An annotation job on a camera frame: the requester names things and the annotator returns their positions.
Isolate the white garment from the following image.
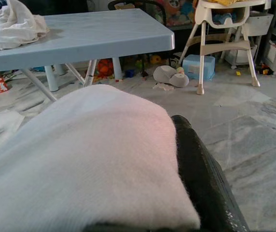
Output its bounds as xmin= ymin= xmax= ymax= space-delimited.
xmin=0 ymin=84 xmax=201 ymax=230

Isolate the blue grey folding table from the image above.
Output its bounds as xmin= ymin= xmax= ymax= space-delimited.
xmin=0 ymin=8 xmax=176 ymax=102

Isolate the white baby high chair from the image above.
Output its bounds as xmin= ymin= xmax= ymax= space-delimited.
xmin=178 ymin=0 xmax=266 ymax=95

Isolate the white plastic drawer unit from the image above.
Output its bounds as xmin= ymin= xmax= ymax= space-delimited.
xmin=224 ymin=11 xmax=274 ymax=68

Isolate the mustard quilted cushion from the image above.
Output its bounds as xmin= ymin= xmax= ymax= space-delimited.
xmin=210 ymin=0 xmax=252 ymax=7

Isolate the light blue plastic box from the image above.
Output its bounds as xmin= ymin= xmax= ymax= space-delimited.
xmin=182 ymin=54 xmax=216 ymax=81

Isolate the cream white cloth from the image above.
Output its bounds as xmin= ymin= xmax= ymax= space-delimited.
xmin=0 ymin=0 xmax=49 ymax=51

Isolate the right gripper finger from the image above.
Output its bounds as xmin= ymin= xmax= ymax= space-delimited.
xmin=170 ymin=115 xmax=251 ymax=232

